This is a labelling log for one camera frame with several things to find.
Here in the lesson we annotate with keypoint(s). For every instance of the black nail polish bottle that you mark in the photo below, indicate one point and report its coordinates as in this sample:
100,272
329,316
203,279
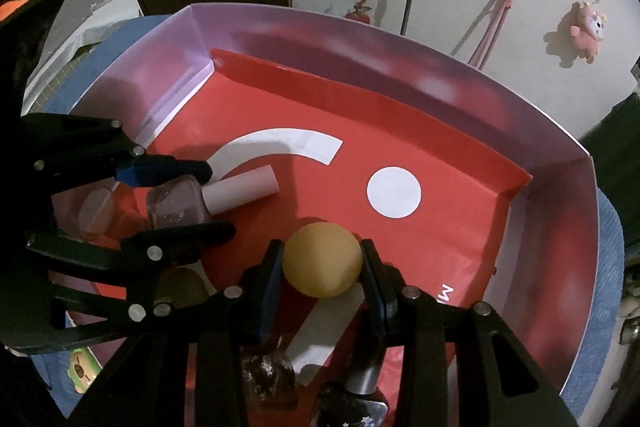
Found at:
350,412

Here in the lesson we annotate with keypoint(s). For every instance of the blue blanket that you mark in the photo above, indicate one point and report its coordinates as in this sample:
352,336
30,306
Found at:
607,257

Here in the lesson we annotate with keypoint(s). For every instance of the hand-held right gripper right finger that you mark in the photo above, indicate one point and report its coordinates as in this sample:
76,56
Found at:
375,292

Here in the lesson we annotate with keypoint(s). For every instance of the white paper sheet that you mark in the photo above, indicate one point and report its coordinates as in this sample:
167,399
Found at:
100,22

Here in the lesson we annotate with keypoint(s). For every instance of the glitter nail polish bottle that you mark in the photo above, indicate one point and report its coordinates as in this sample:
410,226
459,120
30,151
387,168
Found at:
270,377

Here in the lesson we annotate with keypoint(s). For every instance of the pink cow plush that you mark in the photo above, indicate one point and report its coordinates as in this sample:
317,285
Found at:
590,32

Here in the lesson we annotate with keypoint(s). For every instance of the clear plastic cap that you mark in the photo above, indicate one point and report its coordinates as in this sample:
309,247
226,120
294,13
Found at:
95,212

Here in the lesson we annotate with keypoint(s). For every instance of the purple nail polish bottle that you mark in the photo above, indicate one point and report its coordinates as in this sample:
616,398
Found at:
240,192

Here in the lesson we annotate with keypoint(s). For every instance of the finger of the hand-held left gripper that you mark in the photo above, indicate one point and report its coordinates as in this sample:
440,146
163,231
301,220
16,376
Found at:
165,169
190,237

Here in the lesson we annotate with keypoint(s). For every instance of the small red object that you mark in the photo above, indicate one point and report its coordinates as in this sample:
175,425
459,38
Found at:
357,13

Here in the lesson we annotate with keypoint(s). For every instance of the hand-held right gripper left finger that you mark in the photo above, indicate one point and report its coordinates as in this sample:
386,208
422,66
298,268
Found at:
270,292

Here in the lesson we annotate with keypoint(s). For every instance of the pink cardboard box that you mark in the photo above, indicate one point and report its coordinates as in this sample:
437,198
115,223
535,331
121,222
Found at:
350,37

